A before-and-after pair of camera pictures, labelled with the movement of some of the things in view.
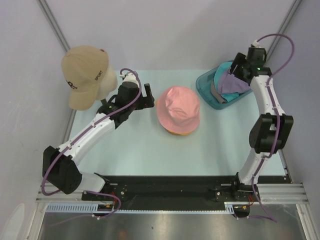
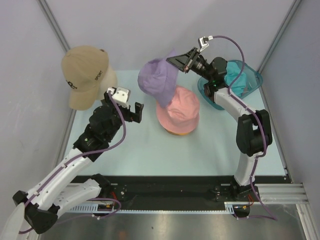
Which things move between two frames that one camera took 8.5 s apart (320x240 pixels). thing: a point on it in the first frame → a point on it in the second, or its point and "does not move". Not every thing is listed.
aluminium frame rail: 274,194 does not move
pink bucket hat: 178,109 does not move
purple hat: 229,83 → 158,78
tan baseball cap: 85,67 does not move
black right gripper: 239,59 → 184,62
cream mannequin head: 109,84 does not move
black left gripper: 145,102 → 131,116
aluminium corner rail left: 51,19 does not move
